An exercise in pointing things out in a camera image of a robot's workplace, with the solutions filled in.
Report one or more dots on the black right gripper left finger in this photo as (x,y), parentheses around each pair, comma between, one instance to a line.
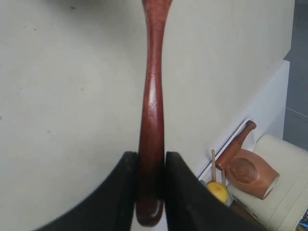
(110,207)

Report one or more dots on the red-brown wooden spoon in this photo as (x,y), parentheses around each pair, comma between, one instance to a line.
(151,152)

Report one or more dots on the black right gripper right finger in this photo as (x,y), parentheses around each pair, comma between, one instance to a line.
(190,206)

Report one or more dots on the cream plastic container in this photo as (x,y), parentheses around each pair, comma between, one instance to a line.
(287,202)

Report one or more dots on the wooden ladle cup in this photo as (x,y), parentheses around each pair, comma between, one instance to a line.
(246,170)

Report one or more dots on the yellow lemon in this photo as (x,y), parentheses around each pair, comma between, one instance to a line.
(218,190)

